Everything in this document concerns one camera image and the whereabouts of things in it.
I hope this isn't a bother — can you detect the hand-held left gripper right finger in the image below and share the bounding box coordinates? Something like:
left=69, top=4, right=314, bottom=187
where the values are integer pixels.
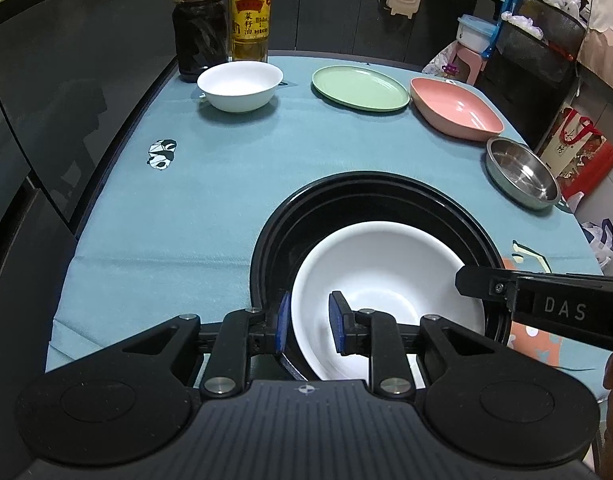
left=329, top=291, right=492, bottom=399

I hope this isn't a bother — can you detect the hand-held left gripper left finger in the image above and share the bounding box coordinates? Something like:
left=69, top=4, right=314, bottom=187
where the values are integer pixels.
left=119, top=290, right=293, bottom=399

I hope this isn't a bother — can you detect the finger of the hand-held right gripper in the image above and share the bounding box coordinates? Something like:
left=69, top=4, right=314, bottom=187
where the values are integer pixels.
left=455, top=265, right=518, bottom=312

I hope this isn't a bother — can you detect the large white bowl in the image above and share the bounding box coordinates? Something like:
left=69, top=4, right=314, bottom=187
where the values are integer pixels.
left=290, top=221, right=487, bottom=382

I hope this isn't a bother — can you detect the large black bowl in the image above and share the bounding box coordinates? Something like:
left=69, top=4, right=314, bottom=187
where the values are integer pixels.
left=249, top=171, right=512, bottom=383

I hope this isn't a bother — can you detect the stainless steel bowl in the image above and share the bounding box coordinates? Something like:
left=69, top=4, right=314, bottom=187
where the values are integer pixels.
left=485, top=136, right=562, bottom=211

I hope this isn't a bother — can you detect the pink square bowl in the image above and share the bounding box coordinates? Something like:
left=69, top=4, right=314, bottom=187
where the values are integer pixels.
left=410, top=76, right=505, bottom=142

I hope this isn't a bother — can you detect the green plate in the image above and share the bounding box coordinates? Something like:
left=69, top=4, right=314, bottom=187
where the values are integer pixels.
left=311, top=65, right=411, bottom=113

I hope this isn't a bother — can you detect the white patterned plastic bag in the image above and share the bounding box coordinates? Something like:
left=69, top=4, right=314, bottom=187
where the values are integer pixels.
left=581, top=219, right=613, bottom=270

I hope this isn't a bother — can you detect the blue printed tablecloth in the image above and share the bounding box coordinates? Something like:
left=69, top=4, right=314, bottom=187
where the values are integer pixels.
left=45, top=52, right=607, bottom=376

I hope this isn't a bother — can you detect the red paper bag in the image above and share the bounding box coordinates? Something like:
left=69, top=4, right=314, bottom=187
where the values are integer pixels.
left=535, top=104, right=613, bottom=202

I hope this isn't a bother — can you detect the black mesh chair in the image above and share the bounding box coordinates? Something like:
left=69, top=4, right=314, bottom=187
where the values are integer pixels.
left=479, top=0, right=588, bottom=153

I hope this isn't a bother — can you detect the pink plastic stool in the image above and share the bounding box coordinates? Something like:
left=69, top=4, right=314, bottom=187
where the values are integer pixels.
left=449, top=42, right=487, bottom=86

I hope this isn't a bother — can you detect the clear plastic bag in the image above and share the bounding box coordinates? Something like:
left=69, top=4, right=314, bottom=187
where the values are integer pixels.
left=421, top=42, right=460, bottom=78

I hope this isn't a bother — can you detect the small white bowl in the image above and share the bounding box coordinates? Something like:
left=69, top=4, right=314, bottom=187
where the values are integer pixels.
left=196, top=61, right=284, bottom=113

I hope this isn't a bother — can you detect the blue brush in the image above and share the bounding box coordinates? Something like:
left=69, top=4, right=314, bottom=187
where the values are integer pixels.
left=484, top=22, right=503, bottom=60

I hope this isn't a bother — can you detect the white container blue lid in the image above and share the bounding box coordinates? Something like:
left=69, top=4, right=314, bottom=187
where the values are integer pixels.
left=457, top=14, right=497, bottom=55

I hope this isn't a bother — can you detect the dark vinegar bottle green label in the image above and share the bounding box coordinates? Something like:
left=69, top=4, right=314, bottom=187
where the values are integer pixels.
left=170, top=0, right=230, bottom=83

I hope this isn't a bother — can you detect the kitchen counter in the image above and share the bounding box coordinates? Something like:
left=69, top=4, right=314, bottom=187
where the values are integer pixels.
left=266, top=0, right=510, bottom=67

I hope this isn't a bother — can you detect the yellow oil bottle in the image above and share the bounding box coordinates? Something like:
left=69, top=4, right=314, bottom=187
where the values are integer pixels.
left=230, top=0, right=274, bottom=64

